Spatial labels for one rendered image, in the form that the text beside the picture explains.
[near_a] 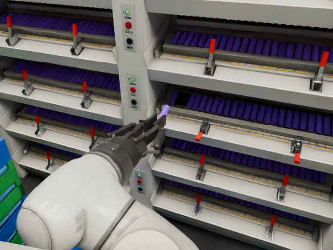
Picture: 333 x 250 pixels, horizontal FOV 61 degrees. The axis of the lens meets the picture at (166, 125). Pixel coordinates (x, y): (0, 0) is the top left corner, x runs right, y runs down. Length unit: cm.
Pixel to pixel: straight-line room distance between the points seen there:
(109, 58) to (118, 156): 46
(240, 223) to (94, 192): 79
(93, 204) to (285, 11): 56
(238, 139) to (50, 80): 74
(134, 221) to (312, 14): 56
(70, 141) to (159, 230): 87
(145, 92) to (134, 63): 9
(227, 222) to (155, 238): 76
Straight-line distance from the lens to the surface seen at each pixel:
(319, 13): 72
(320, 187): 103
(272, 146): 88
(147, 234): 40
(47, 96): 116
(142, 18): 80
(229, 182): 100
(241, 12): 73
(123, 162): 51
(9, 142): 147
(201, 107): 92
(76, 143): 121
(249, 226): 115
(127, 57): 85
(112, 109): 101
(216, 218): 115
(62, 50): 102
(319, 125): 93
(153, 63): 85
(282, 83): 78
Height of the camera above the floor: 99
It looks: 33 degrees down
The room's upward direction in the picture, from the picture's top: straight up
